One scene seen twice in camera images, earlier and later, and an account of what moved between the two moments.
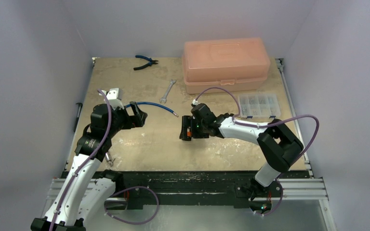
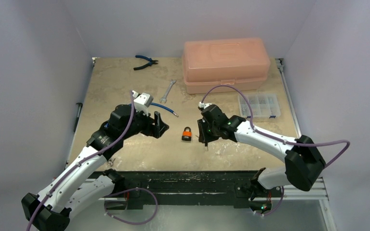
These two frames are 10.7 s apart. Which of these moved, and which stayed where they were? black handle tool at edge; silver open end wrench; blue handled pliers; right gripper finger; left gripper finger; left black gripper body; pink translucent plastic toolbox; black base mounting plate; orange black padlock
Moved: right gripper finger; left black gripper body; left gripper finger
Stayed: silver open end wrench; pink translucent plastic toolbox; black handle tool at edge; black base mounting plate; blue handled pliers; orange black padlock
